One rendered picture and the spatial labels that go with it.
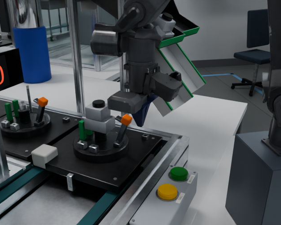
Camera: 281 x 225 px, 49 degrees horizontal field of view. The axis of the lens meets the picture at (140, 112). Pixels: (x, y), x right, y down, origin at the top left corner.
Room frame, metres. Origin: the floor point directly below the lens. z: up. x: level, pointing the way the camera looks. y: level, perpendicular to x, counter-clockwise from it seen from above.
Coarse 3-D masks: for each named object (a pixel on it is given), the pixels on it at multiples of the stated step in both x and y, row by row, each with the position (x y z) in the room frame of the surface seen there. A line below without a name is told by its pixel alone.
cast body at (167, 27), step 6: (162, 18) 0.87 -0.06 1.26; (168, 18) 0.87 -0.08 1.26; (150, 24) 0.89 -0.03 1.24; (156, 24) 0.88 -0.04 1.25; (162, 24) 0.86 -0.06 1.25; (168, 24) 0.86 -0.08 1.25; (174, 24) 0.88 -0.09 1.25; (162, 30) 0.86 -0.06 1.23; (168, 30) 0.88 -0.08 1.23; (168, 36) 0.87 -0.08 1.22
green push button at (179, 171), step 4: (172, 168) 0.59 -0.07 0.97; (176, 168) 0.59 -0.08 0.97; (180, 168) 0.59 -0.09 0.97; (184, 168) 0.59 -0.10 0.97; (172, 172) 0.57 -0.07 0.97; (176, 172) 0.57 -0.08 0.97; (180, 172) 0.57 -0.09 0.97; (184, 172) 0.57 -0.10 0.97; (172, 176) 0.57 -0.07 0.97; (176, 176) 0.56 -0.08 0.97; (180, 176) 0.56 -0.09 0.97; (184, 176) 0.56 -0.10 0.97
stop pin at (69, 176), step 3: (69, 174) 0.57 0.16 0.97; (72, 174) 0.57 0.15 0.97; (69, 177) 0.57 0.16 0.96; (72, 177) 0.57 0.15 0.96; (69, 180) 0.57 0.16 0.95; (72, 180) 0.57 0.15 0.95; (69, 183) 0.57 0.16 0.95; (72, 183) 0.57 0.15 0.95; (69, 186) 0.57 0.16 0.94; (72, 186) 0.56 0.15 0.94; (75, 186) 0.57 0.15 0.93; (69, 189) 0.57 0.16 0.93; (72, 189) 0.56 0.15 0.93
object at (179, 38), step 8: (96, 0) 0.97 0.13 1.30; (104, 0) 0.95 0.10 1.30; (112, 0) 0.93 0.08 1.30; (104, 8) 0.95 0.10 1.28; (112, 8) 0.93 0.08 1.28; (176, 32) 0.95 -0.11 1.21; (160, 40) 0.83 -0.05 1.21; (168, 40) 0.86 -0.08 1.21; (176, 40) 0.90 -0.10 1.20; (160, 48) 0.84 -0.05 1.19
